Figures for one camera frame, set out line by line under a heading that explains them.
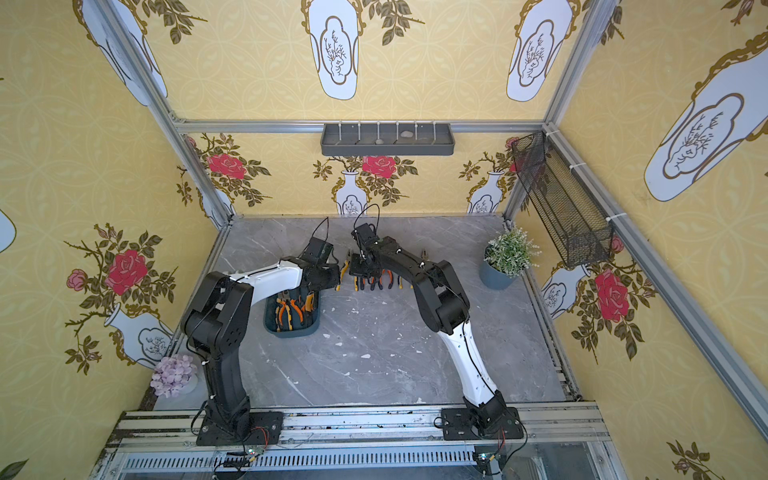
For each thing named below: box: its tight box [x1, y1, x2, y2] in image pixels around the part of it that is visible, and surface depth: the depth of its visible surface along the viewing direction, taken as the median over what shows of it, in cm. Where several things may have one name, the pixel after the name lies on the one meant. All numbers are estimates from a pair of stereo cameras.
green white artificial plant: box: [484, 226, 542, 279], surface depth 92 cm
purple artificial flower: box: [150, 355, 197, 399], surface depth 75 cm
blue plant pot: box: [479, 259, 518, 290], surface depth 99 cm
